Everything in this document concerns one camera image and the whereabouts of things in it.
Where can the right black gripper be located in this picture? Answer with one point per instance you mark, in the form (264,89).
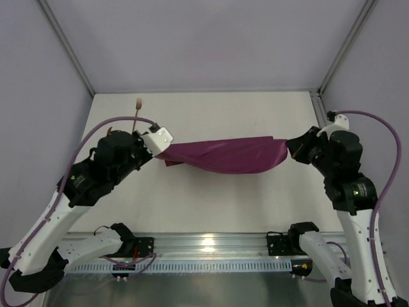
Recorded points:
(300,149)

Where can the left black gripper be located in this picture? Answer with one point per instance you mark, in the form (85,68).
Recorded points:
(146,157)

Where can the purple satin napkin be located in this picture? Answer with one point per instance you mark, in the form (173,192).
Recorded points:
(242,156)

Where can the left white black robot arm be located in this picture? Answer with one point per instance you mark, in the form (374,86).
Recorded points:
(41,259)

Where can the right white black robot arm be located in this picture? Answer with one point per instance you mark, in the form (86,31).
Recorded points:
(365,280)

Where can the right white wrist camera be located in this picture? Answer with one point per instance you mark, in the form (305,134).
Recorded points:
(338,122)

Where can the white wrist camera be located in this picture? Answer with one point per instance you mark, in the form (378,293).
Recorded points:
(157,139)
(338,122)

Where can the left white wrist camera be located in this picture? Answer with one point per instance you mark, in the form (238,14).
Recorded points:
(157,139)

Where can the right side aluminium rail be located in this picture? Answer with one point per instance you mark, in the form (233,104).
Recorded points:
(319,108)

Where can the aluminium rail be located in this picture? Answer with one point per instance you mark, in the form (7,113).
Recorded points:
(319,108)
(209,245)

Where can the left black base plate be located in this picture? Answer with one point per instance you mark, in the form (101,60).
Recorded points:
(141,247)

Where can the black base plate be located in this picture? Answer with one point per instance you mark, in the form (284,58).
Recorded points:
(141,247)
(279,244)

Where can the front aluminium rail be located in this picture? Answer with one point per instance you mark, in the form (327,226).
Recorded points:
(209,245)

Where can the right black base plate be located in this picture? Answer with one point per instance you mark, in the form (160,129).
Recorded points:
(279,244)

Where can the grey slotted cable duct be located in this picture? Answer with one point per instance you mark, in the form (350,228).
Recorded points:
(163,266)

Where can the left corner aluminium post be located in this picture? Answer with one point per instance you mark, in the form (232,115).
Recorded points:
(53,22)

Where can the corner aluminium post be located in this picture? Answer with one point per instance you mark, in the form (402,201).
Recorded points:
(53,22)
(348,42)

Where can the right corner aluminium post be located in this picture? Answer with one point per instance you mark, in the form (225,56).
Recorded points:
(348,42)

